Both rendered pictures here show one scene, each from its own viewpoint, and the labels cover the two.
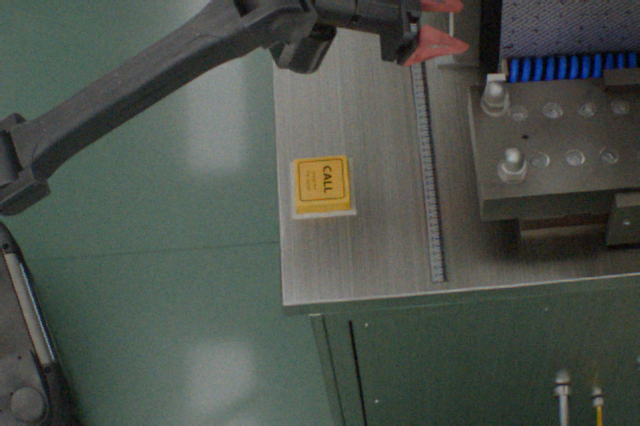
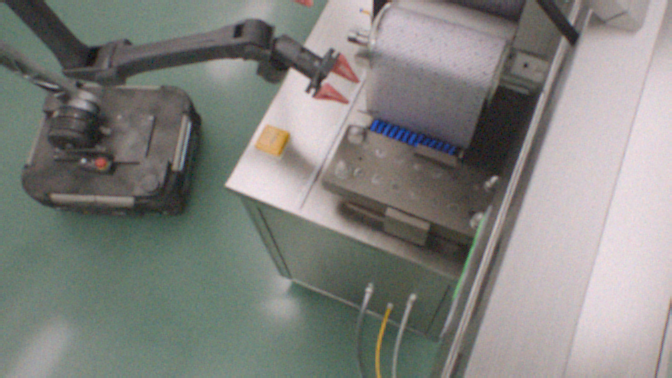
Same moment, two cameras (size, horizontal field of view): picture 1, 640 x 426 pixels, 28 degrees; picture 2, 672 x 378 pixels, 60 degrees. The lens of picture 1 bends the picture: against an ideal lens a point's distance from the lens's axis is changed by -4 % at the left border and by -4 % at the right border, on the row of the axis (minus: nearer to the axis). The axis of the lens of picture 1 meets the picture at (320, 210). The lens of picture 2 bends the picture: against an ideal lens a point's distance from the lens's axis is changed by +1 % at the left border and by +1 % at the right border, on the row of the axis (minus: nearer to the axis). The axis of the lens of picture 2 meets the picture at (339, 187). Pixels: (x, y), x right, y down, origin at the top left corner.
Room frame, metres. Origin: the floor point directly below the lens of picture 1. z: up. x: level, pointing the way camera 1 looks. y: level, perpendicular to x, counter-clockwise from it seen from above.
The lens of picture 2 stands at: (0.19, -0.46, 2.20)
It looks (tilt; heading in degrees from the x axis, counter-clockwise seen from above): 65 degrees down; 24
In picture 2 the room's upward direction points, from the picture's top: 7 degrees counter-clockwise
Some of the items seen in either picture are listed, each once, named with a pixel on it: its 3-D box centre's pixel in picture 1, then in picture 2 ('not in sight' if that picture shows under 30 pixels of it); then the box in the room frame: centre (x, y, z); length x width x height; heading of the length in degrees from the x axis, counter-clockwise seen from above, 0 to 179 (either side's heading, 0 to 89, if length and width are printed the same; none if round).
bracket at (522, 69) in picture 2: not in sight; (528, 69); (0.91, -0.55, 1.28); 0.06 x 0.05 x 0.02; 84
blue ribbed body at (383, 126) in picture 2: (589, 67); (415, 139); (0.85, -0.37, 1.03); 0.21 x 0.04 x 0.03; 84
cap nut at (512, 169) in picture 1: (513, 161); (342, 167); (0.72, -0.24, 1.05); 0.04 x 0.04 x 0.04
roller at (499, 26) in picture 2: not in sight; (453, 33); (1.05, -0.39, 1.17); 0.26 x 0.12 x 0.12; 84
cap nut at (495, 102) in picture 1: (495, 94); (355, 132); (0.81, -0.24, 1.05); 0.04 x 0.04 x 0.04
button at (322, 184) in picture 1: (322, 184); (272, 140); (0.81, -0.01, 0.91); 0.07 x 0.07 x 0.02; 84
